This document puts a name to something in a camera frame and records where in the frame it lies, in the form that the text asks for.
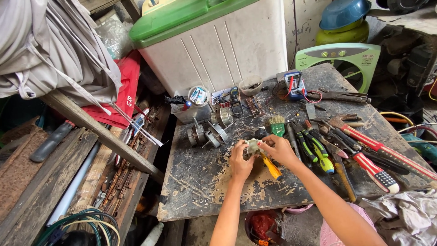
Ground person's left hand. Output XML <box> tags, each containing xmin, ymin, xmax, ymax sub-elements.
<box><xmin>229</xmin><ymin>139</ymin><xmax>257</xmax><ymax>182</ymax></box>

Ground person's right hand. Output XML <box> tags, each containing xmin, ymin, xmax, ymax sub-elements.
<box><xmin>257</xmin><ymin>134</ymin><xmax>301</xmax><ymax>168</ymax></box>

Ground yellow handled screwdriver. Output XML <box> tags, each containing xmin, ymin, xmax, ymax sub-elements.
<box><xmin>259</xmin><ymin>152</ymin><xmax>284</xmax><ymax>181</ymax></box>

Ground small white motor part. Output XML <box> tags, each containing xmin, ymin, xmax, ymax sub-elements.
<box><xmin>245</xmin><ymin>138</ymin><xmax>264</xmax><ymax>157</ymax></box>

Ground black metal punch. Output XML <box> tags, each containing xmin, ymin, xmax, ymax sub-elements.
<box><xmin>285</xmin><ymin>120</ymin><xmax>303</xmax><ymax>162</ymax></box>

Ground small black motor part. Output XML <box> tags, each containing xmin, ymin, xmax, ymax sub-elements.
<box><xmin>254</xmin><ymin>126</ymin><xmax>270</xmax><ymax>140</ymax></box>

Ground metal motor rotor with shaft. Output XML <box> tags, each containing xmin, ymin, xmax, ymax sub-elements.
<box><xmin>202</xmin><ymin>120</ymin><xmax>236</xmax><ymax>149</ymax></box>

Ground yellow green screwdriver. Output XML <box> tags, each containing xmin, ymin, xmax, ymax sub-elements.
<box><xmin>312</xmin><ymin>143</ymin><xmax>335</xmax><ymax>175</ymax></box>

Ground round metal motor housing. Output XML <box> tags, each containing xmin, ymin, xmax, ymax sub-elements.
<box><xmin>209</xmin><ymin>104</ymin><xmax>235</xmax><ymax>128</ymax></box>

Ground metal scraper blade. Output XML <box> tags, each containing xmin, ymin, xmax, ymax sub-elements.
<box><xmin>305</xmin><ymin>102</ymin><xmax>318</xmax><ymax>121</ymax></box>

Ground brown circuit board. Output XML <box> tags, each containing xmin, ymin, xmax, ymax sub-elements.
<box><xmin>245</xmin><ymin>95</ymin><xmax>265</xmax><ymax>118</ymax></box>

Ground red multimeter lead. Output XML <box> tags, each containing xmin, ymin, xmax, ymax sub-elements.
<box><xmin>282</xmin><ymin>76</ymin><xmax>323</xmax><ymax>104</ymax></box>

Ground pink plastic bowl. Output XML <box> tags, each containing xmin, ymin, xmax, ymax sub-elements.
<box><xmin>283</xmin><ymin>204</ymin><xmax>315</xmax><ymax>215</ymax></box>

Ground blue multimeter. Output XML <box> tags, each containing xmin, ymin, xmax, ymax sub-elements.
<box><xmin>284</xmin><ymin>71</ymin><xmax>307</xmax><ymax>101</ymax></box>

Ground bucket with red bag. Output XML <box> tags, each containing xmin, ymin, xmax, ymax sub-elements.
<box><xmin>244</xmin><ymin>209</ymin><xmax>286</xmax><ymax>246</ymax></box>

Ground clear plastic container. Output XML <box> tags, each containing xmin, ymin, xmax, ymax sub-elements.
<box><xmin>170</xmin><ymin>90</ymin><xmax>212</xmax><ymax>124</ymax></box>

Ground white plastic bowl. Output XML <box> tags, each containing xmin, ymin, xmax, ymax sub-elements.
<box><xmin>238</xmin><ymin>75</ymin><xmax>264</xmax><ymax>97</ymax></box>

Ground rusty long pliers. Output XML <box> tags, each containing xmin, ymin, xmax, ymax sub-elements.
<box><xmin>307</xmin><ymin>88</ymin><xmax>372</xmax><ymax>104</ymax></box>

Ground black plastic bag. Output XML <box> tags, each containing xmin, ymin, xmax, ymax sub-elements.
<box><xmin>164</xmin><ymin>95</ymin><xmax>187</xmax><ymax>105</ymax></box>

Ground pink checkered shorts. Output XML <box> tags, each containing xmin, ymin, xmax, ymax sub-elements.
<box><xmin>319</xmin><ymin>202</ymin><xmax>378</xmax><ymax>246</ymax></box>

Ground bundle of white thin rods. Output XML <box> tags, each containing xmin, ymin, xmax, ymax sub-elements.
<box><xmin>109</xmin><ymin>101</ymin><xmax>164</xmax><ymax>148</ymax></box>

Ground heap of rusty metal strips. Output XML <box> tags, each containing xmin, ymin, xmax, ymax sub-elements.
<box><xmin>99</xmin><ymin>102</ymin><xmax>168</xmax><ymax>219</ymax></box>

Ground white plastic bottle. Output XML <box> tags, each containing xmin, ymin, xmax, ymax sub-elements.
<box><xmin>140</xmin><ymin>222</ymin><xmax>165</xmax><ymax>246</ymax></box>

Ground white washing machine green lid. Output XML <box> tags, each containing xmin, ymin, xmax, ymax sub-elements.
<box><xmin>129</xmin><ymin>0</ymin><xmax>288</xmax><ymax>98</ymax></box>

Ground green box fan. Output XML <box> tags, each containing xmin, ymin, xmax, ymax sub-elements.
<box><xmin>295</xmin><ymin>42</ymin><xmax>381</xmax><ymax>94</ymax></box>

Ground green gas cylinder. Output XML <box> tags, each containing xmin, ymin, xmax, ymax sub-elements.
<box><xmin>314</xmin><ymin>19</ymin><xmax>370</xmax><ymax>46</ymax></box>

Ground red fabric bag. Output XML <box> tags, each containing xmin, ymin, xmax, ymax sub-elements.
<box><xmin>82</xmin><ymin>50</ymin><xmax>141</xmax><ymax>130</ymax></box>

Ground long wooden beam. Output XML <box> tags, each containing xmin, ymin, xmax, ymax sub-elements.
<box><xmin>40</xmin><ymin>90</ymin><xmax>166</xmax><ymax>184</ymax></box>

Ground grey crumpled rag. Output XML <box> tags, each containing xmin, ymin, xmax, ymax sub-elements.
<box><xmin>358</xmin><ymin>189</ymin><xmax>437</xmax><ymax>246</ymax></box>

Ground teal electric drill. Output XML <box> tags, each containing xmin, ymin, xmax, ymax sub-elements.
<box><xmin>401</xmin><ymin>133</ymin><xmax>437</xmax><ymax>167</ymax></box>

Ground blue plastic basin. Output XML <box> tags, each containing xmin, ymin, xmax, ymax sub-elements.
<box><xmin>319</xmin><ymin>0</ymin><xmax>372</xmax><ymax>31</ymax></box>

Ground cluttered wooden shelf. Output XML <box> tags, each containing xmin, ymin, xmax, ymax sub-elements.
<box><xmin>367</xmin><ymin>0</ymin><xmax>437</xmax><ymax>103</ymax></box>

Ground white plastic pipe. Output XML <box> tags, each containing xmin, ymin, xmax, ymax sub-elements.
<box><xmin>46</xmin><ymin>141</ymin><xmax>102</xmax><ymax>227</ymax></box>

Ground clear plastic bag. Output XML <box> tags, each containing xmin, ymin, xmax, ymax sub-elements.
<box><xmin>95</xmin><ymin>18</ymin><xmax>134</xmax><ymax>61</ymax></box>

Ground stack of old wooden planks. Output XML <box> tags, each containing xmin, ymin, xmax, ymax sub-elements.
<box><xmin>0</xmin><ymin>116</ymin><xmax>100</xmax><ymax>246</ymax></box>

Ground grey cloth heap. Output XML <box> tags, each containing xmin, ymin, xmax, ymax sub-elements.
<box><xmin>0</xmin><ymin>0</ymin><xmax>123</xmax><ymax>107</ymax></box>

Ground green handled paint brush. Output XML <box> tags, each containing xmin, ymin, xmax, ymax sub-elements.
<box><xmin>268</xmin><ymin>115</ymin><xmax>286</xmax><ymax>137</ymax></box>

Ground red handled pliers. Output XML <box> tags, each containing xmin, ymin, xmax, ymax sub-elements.
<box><xmin>309</xmin><ymin>118</ymin><xmax>349</xmax><ymax>159</ymax></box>

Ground small black transformer frame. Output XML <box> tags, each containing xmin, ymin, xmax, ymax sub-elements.
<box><xmin>229</xmin><ymin>99</ymin><xmax>245</xmax><ymax>116</ymax></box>

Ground wooden handled tool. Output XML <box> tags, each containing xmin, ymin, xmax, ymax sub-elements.
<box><xmin>333</xmin><ymin>153</ymin><xmax>358</xmax><ymax>203</ymax></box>

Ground red striped handle screwdriver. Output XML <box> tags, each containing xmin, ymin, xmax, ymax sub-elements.
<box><xmin>320</xmin><ymin>119</ymin><xmax>400</xmax><ymax>195</ymax></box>

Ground red striped handle hammer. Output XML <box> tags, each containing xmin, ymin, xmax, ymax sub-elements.
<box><xmin>327</xmin><ymin>116</ymin><xmax>437</xmax><ymax>182</ymax></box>

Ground black handled tool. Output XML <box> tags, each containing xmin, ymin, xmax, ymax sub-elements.
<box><xmin>361</xmin><ymin>146</ymin><xmax>410</xmax><ymax>176</ymax></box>

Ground yellow cable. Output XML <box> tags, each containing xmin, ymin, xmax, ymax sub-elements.
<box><xmin>379</xmin><ymin>111</ymin><xmax>416</xmax><ymax>127</ymax></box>

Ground coil of green cables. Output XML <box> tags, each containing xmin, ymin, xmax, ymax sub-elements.
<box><xmin>36</xmin><ymin>208</ymin><xmax>120</xmax><ymax>246</ymax></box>

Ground grey handled tool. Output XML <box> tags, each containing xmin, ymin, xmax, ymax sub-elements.
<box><xmin>29</xmin><ymin>120</ymin><xmax>76</xmax><ymax>163</ymax></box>

